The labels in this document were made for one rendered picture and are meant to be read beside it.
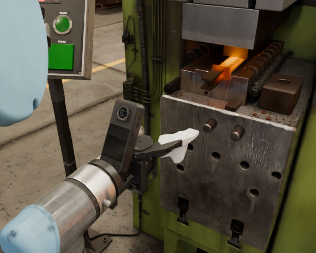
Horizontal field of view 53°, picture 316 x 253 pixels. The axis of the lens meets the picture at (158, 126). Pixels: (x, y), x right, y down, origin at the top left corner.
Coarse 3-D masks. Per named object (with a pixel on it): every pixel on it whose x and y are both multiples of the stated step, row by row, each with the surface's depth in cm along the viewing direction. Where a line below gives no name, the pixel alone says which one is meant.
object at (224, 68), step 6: (228, 60) 90; (234, 60) 90; (240, 60) 93; (216, 66) 84; (222, 66) 84; (228, 66) 86; (210, 72) 81; (216, 72) 81; (222, 72) 82; (228, 72) 83; (204, 78) 77; (210, 78) 77; (216, 78) 81; (222, 78) 83; (228, 78) 85; (204, 84) 78; (210, 84) 79; (216, 84) 80; (210, 90) 78
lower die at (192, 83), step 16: (272, 48) 105; (192, 64) 95; (208, 64) 92; (240, 64) 90; (256, 64) 92; (192, 80) 91; (224, 80) 86; (240, 80) 84; (208, 96) 91; (224, 96) 88; (240, 96) 86
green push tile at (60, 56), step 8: (56, 48) 92; (64, 48) 92; (72, 48) 92; (48, 56) 93; (56, 56) 92; (64, 56) 92; (72, 56) 92; (48, 64) 93; (56, 64) 92; (64, 64) 92; (72, 64) 92
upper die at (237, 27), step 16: (192, 16) 83; (208, 16) 81; (224, 16) 78; (240, 16) 76; (256, 16) 74; (272, 16) 87; (288, 16) 107; (192, 32) 85; (208, 32) 82; (224, 32) 80; (240, 32) 78; (256, 32) 77; (272, 32) 92
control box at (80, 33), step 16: (48, 0) 93; (64, 0) 93; (80, 0) 92; (48, 16) 93; (64, 16) 93; (80, 16) 92; (64, 32) 93; (80, 32) 92; (80, 48) 92; (80, 64) 92
